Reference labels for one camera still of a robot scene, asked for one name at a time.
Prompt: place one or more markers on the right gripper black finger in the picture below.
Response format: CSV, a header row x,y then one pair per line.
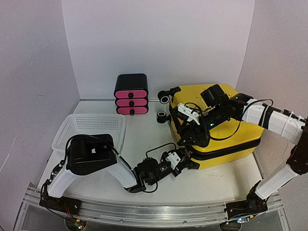
x,y
181,123
193,138

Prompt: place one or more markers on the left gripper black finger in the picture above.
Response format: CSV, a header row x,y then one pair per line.
x,y
188,164
185,154

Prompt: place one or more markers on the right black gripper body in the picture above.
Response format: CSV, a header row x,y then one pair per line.
x,y
217,116

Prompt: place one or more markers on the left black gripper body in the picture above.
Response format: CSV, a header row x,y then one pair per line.
x,y
152,182

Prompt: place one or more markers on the yellow Pikachu hard-shell suitcase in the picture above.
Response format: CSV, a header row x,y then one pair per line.
x,y
228,141

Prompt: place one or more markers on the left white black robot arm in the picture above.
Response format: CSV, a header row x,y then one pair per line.
x,y
87,154

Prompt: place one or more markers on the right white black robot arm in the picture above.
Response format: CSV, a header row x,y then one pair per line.
x,y
289,126

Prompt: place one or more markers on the white perforated plastic basket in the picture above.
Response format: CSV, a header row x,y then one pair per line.
x,y
90,124

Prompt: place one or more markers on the black pink drawer organizer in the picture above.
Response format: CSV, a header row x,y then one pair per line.
x,y
131,94

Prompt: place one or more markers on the small green circuit board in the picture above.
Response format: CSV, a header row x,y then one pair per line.
x,y
76,226

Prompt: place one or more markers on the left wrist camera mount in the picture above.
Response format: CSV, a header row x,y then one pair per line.
x,y
168,158

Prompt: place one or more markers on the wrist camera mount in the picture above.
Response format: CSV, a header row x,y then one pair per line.
x,y
190,95
168,158

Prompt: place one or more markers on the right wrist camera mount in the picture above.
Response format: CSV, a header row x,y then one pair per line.
x,y
190,95

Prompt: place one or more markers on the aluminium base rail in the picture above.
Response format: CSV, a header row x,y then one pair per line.
x,y
32,216

